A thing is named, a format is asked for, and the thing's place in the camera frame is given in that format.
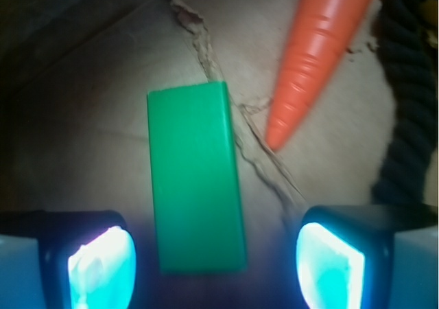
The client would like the brown paper bag tray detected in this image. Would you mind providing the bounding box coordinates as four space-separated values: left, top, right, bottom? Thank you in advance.
1 0 396 308

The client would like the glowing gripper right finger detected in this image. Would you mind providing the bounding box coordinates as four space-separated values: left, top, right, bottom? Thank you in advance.
296 205 438 308

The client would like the orange toy carrot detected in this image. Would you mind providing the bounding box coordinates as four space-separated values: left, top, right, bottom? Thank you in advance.
265 0 370 151

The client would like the dark blue rope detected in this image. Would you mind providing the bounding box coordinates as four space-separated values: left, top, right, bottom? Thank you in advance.
371 0 439 207

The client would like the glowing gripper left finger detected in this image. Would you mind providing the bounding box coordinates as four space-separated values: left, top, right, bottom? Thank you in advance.
1 210 137 308

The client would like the green rectangular block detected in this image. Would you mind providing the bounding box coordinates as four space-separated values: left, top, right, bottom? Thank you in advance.
147 82 247 274

